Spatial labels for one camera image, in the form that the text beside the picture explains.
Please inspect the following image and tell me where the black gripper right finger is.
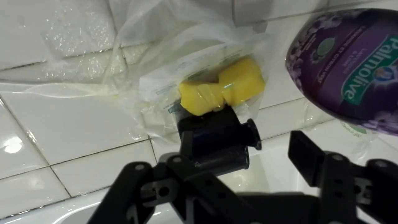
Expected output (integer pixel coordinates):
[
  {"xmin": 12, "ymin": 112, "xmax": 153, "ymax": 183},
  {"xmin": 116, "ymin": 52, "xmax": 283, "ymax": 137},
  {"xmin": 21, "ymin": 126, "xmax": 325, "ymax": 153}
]
[{"xmin": 287, "ymin": 130, "xmax": 398, "ymax": 224}]

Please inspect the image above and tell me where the white sink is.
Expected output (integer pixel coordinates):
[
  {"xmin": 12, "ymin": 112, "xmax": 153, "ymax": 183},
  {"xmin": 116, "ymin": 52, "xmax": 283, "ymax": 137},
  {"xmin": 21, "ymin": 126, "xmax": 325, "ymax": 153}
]
[{"xmin": 0, "ymin": 145, "xmax": 398, "ymax": 224}]

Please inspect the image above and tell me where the purple dish soap bottle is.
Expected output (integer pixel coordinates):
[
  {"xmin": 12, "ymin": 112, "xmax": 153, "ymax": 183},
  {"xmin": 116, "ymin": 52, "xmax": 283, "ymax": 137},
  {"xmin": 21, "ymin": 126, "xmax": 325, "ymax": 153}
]
[{"xmin": 285, "ymin": 8, "xmax": 398, "ymax": 137}]

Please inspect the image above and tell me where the yellow sponge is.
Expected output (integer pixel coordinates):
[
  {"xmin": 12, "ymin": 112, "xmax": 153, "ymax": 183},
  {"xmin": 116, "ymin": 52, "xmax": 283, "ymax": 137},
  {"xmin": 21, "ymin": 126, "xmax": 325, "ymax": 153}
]
[{"xmin": 178, "ymin": 56, "xmax": 266, "ymax": 118}]

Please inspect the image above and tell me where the black scooper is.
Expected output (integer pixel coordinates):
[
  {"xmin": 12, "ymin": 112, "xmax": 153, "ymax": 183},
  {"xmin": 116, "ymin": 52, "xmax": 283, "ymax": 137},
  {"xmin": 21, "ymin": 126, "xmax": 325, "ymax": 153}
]
[{"xmin": 177, "ymin": 105, "xmax": 264, "ymax": 176}]

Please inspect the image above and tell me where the clear plastic bag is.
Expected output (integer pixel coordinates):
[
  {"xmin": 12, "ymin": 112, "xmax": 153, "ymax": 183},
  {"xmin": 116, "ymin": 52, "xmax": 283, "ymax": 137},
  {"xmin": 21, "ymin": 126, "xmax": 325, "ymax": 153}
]
[{"xmin": 0, "ymin": 0, "xmax": 333, "ymax": 146}]

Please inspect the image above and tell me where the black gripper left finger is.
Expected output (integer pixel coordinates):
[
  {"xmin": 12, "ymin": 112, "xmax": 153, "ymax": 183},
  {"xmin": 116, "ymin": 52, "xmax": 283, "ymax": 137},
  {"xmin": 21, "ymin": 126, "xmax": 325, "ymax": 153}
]
[{"xmin": 86, "ymin": 130, "xmax": 266, "ymax": 224}]

